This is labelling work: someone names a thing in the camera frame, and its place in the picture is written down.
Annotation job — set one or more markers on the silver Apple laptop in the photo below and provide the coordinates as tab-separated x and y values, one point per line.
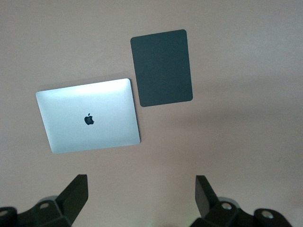
90	116

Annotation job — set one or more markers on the dark rectangular mouse pad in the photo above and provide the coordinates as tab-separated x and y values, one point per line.
162	68

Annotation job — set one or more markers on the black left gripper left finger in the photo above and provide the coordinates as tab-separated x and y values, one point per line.
71	201

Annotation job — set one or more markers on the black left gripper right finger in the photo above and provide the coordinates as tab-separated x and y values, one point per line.
204	198

